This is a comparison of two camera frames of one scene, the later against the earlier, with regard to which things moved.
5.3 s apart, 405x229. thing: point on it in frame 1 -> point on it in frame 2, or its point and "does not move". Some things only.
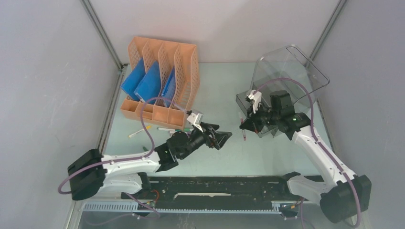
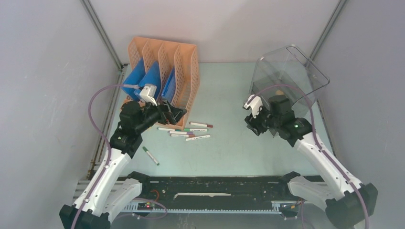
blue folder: (150, 87) does not move
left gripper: (218, 138) -> (168, 113)
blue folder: (168, 93) does not move
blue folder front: (132, 81) does not move
